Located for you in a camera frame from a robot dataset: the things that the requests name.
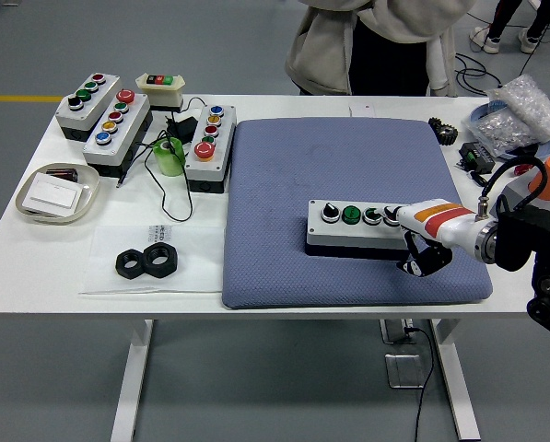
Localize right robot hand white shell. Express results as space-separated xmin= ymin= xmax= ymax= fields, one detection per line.
xmin=395 ymin=198 xmax=483 ymax=278

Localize grey four-button control box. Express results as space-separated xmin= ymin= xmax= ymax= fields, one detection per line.
xmin=304 ymin=199 xmax=414 ymax=259

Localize five-button box red mushroom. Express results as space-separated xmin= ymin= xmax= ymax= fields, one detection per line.
xmin=81 ymin=88 xmax=155 ymax=180
xmin=183 ymin=103 xmax=239 ymax=193

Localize black module with green terminal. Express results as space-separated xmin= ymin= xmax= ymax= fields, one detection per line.
xmin=457 ymin=141 xmax=497 ymax=185

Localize grey box under orange knob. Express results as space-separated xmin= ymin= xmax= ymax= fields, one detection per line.
xmin=504 ymin=174 xmax=541 ymax=206

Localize black gear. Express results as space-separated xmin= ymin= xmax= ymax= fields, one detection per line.
xmin=427 ymin=116 xmax=460 ymax=146

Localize clear bag of silver parts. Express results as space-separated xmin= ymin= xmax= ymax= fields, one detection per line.
xmin=462 ymin=110 xmax=541 ymax=157

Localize bubble wrap bag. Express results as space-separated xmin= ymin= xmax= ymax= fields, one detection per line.
xmin=487 ymin=74 xmax=550 ymax=144

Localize metal floor socket plate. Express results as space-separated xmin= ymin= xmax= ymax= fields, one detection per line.
xmin=384 ymin=352 xmax=427 ymax=390

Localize white table leg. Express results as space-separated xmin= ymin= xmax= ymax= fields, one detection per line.
xmin=110 ymin=319 xmax=156 ymax=442
xmin=428 ymin=319 xmax=482 ymax=441

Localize blue-grey mat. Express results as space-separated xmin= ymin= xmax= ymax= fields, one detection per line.
xmin=221 ymin=117 xmax=495 ymax=309

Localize person with white shoes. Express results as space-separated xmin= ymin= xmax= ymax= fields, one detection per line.
xmin=468 ymin=0 xmax=550 ymax=55

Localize clear printed plastic bag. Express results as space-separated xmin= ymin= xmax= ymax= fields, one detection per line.
xmin=78 ymin=224 xmax=228 ymax=296

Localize green tape roll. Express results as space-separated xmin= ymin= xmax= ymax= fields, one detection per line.
xmin=153 ymin=136 xmax=186 ymax=177

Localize black hex nut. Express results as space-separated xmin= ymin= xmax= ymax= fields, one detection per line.
xmin=115 ymin=248 xmax=147 ymax=279
xmin=144 ymin=242 xmax=181 ymax=277

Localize grey box with four buttons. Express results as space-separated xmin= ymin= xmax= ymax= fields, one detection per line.
xmin=54 ymin=72 xmax=122 ymax=143

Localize dark brown small item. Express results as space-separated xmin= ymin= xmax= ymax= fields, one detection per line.
xmin=46 ymin=167 xmax=80 ymax=183

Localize beige tray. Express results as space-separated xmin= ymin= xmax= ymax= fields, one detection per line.
xmin=15 ymin=162 xmax=101 ymax=226

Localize black power cable on floor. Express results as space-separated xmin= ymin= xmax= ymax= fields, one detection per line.
xmin=405 ymin=325 xmax=437 ymax=442

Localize black floor cables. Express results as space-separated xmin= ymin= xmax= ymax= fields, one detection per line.
xmin=453 ymin=51 xmax=506 ymax=97

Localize black power adapter with cord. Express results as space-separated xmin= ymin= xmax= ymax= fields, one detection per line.
xmin=116 ymin=96 xmax=207 ymax=222

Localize cream three-button switch box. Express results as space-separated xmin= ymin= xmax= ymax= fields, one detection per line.
xmin=135 ymin=72 xmax=186 ymax=113

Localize white wall switch plate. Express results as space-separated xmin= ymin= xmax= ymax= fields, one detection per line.
xmin=24 ymin=177 xmax=85 ymax=214

